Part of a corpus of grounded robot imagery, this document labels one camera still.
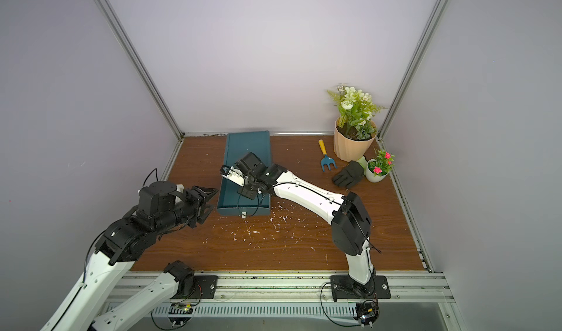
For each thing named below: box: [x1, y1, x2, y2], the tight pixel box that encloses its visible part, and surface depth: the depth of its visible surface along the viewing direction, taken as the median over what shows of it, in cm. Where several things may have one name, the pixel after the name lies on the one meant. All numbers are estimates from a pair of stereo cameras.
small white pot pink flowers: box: [365, 149, 396, 184], surface depth 93 cm
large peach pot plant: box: [327, 82, 389, 162], surface depth 97 cm
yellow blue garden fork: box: [318, 139, 339, 173], surface depth 112 cm
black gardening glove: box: [332, 160, 365, 189], surface depth 104 cm
